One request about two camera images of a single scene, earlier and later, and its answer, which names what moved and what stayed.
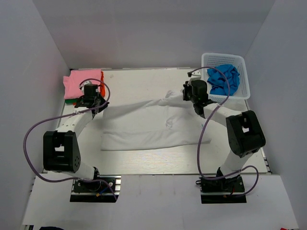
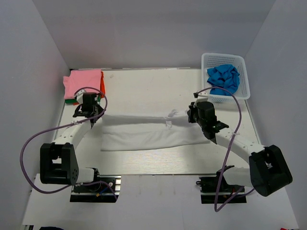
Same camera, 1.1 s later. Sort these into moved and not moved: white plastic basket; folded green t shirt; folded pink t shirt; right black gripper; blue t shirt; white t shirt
Moved: right black gripper; white t shirt
Not moved: folded green t shirt; blue t shirt; folded pink t shirt; white plastic basket
